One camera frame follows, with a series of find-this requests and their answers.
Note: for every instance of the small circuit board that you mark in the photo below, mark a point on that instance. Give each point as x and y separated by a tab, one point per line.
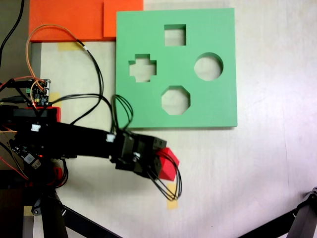
39	91

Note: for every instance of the small yellow tape piece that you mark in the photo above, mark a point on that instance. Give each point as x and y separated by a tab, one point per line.
27	210
56	95

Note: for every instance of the red base clamp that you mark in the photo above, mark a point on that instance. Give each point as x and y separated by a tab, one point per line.
58	171
58	114

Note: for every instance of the green shape board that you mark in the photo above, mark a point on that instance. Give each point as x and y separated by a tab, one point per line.
178	116

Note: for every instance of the orange block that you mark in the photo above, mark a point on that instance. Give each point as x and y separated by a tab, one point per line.
67	19

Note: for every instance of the yellow tape strip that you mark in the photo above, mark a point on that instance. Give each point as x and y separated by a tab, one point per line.
69	46

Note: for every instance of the black tripod leg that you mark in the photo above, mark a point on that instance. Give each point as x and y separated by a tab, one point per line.
52	219
305	223

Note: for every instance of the yellow tape marker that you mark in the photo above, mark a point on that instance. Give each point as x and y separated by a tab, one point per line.
172	205

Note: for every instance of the red square block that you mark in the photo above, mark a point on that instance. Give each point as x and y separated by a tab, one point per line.
169	168

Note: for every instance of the dark adapter board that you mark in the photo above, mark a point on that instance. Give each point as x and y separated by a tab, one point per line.
28	157

